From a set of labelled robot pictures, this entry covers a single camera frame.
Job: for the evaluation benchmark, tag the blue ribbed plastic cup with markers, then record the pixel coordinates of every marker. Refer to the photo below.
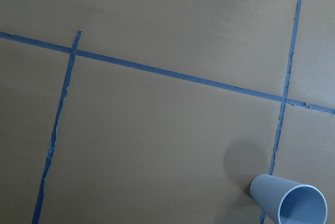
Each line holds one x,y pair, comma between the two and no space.
286,201

